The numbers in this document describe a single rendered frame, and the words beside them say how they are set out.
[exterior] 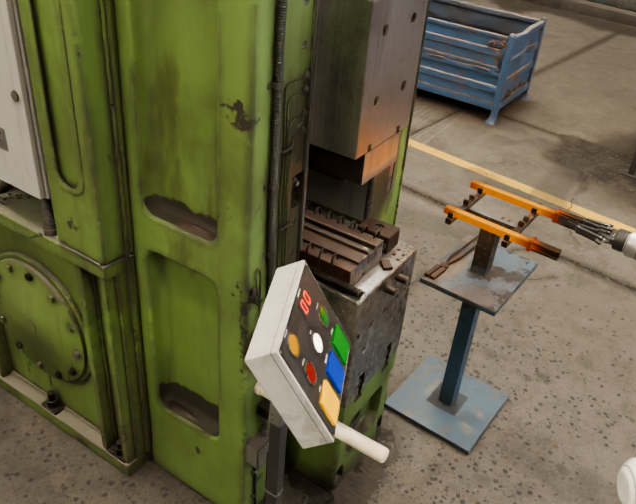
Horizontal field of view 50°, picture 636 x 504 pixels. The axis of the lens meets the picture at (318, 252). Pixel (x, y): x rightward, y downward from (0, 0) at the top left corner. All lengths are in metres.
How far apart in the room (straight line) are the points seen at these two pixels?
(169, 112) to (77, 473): 1.48
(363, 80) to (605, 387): 2.15
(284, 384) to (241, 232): 0.46
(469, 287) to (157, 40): 1.38
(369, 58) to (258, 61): 0.29
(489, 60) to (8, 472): 4.45
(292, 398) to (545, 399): 1.91
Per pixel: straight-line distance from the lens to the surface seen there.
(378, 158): 1.90
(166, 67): 1.81
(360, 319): 2.07
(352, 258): 2.06
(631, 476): 1.94
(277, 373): 1.44
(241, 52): 1.56
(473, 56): 5.78
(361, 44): 1.68
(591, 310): 3.86
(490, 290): 2.53
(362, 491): 2.70
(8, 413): 3.06
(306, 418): 1.52
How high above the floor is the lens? 2.15
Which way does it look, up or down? 34 degrees down
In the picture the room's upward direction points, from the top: 5 degrees clockwise
